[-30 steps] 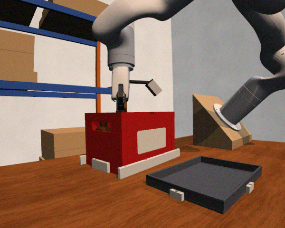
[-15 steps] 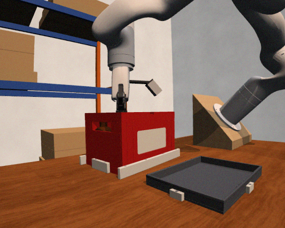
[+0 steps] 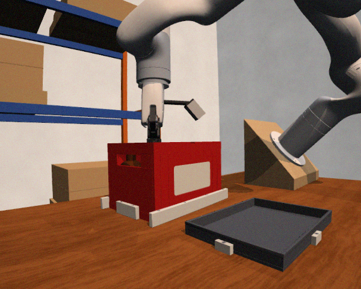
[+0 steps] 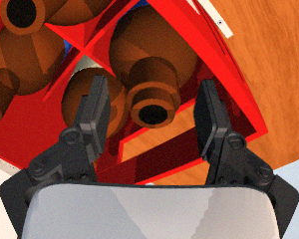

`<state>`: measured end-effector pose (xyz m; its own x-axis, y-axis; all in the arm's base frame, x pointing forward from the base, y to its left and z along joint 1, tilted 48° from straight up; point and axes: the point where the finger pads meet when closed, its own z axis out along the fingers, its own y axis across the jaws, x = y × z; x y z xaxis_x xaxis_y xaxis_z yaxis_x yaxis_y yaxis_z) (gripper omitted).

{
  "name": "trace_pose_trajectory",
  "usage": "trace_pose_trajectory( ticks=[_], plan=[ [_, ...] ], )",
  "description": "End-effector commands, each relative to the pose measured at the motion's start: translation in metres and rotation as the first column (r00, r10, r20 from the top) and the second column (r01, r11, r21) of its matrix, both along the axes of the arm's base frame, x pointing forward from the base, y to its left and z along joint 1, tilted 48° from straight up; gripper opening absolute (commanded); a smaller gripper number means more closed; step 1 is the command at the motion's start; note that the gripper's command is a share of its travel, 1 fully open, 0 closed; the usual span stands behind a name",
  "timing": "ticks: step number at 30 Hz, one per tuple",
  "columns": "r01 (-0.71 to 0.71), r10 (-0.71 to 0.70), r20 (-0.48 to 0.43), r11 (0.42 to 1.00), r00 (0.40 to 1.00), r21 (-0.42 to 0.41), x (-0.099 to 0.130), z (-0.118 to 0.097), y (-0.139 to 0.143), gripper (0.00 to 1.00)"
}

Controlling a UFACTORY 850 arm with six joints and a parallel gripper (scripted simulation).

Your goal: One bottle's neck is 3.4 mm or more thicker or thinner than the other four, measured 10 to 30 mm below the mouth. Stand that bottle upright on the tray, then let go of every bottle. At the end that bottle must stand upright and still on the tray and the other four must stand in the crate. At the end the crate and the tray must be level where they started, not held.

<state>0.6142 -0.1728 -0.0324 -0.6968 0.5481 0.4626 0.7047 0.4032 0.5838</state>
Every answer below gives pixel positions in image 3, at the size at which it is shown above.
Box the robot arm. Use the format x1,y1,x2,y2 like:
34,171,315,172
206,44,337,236
116,0,361,166

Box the red crate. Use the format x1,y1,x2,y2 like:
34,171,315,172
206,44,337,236
107,141,221,222

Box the brown bottle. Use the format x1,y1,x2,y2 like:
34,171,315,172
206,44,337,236
121,155,141,167

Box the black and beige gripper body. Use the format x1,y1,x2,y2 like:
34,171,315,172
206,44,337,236
138,81,169,128

